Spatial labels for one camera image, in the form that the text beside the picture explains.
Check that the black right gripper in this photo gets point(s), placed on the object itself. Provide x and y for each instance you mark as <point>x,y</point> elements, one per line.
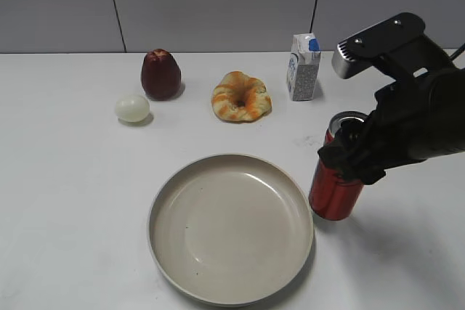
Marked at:
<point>426,121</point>

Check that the red cola can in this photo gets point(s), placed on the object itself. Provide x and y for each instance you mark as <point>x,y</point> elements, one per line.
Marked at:
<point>330,196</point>

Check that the beige round plate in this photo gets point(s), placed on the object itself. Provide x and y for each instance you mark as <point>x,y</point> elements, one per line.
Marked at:
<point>230,230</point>

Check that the small white milk carton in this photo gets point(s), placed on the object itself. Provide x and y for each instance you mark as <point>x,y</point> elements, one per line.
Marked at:
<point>303,67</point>

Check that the round braided bread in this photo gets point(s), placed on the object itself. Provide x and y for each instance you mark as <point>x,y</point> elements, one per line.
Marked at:
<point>240,98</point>

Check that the dark red wax apple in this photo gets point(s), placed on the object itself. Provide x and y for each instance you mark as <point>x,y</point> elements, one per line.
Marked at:
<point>160,75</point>

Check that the white egg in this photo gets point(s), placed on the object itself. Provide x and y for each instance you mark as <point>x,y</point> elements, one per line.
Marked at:
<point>132,108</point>

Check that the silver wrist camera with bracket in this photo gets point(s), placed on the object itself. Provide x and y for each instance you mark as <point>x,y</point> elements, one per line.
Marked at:
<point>395,46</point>

